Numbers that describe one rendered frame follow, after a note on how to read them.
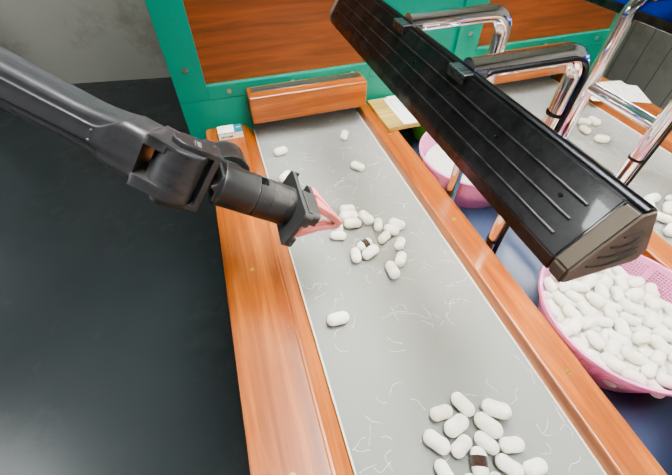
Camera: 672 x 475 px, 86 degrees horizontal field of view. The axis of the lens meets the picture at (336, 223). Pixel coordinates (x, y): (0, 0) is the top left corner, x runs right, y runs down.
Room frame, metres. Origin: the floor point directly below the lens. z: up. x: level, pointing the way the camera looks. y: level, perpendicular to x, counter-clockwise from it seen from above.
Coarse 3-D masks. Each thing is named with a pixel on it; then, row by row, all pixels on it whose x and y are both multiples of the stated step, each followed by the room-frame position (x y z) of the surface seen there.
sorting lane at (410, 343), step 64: (320, 128) 0.86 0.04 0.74; (320, 192) 0.60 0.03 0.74; (384, 192) 0.60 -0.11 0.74; (320, 256) 0.42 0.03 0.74; (384, 256) 0.42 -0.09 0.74; (448, 256) 0.42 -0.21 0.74; (320, 320) 0.29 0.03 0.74; (384, 320) 0.29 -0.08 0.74; (448, 320) 0.29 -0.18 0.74; (384, 384) 0.18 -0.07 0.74; (448, 384) 0.18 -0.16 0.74; (512, 384) 0.18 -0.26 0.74; (384, 448) 0.10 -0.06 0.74; (576, 448) 0.10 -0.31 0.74
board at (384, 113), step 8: (368, 104) 0.93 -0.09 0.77; (376, 104) 0.92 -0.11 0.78; (384, 104) 0.92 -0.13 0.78; (376, 112) 0.88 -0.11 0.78; (384, 112) 0.87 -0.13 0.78; (392, 112) 0.87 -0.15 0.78; (384, 120) 0.83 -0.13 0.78; (392, 120) 0.83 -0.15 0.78; (400, 120) 0.83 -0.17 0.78; (392, 128) 0.80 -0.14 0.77; (400, 128) 0.81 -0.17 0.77
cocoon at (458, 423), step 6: (456, 414) 0.14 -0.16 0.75; (462, 414) 0.14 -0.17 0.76; (450, 420) 0.13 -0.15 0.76; (456, 420) 0.13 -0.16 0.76; (462, 420) 0.13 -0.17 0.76; (468, 420) 0.13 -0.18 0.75; (444, 426) 0.13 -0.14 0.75; (450, 426) 0.12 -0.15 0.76; (456, 426) 0.12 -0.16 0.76; (462, 426) 0.12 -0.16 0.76; (450, 432) 0.12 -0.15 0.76; (456, 432) 0.12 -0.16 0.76
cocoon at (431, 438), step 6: (426, 432) 0.12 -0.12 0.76; (432, 432) 0.12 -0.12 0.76; (426, 438) 0.11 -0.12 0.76; (432, 438) 0.11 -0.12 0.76; (438, 438) 0.11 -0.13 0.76; (444, 438) 0.11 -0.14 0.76; (426, 444) 0.11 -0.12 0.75; (432, 444) 0.10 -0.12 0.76; (438, 444) 0.10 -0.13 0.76; (444, 444) 0.10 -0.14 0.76; (438, 450) 0.10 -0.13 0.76; (444, 450) 0.10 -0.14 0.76
